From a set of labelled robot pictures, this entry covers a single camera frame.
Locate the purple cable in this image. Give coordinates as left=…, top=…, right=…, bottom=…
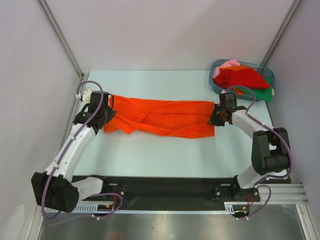
left=222, top=85, right=293, bottom=220
left=41, top=80, right=123, bottom=221

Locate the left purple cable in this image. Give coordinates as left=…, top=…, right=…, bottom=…
left=41, top=80, right=123, bottom=221

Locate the blue plastic basket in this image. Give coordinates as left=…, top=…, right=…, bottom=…
left=208, top=58, right=276, bottom=103

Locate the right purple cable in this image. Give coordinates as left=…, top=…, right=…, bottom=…
left=222, top=85, right=293, bottom=220

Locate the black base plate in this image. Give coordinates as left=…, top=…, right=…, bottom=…
left=85, top=176, right=260, bottom=212

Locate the red t shirt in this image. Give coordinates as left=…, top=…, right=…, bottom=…
left=214, top=67, right=271, bottom=90

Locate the orange t shirt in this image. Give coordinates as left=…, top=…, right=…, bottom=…
left=103, top=95, right=215, bottom=139
left=231, top=86, right=247, bottom=96

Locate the aluminium frame rail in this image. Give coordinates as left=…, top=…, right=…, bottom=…
left=254, top=183, right=309, bottom=205

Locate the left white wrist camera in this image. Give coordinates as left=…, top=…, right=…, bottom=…
left=76, top=87, right=93, bottom=103

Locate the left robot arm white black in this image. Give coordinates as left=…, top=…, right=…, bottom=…
left=31, top=88, right=116, bottom=213

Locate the white slotted cable duct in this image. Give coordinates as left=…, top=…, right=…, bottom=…
left=74, top=201, right=248, bottom=215

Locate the green t shirt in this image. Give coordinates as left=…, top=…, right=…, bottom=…
left=238, top=78, right=274, bottom=102

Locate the pink t shirt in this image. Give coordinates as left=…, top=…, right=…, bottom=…
left=212, top=59, right=241, bottom=79

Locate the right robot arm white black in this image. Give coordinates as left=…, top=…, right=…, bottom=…
left=208, top=91, right=292, bottom=201

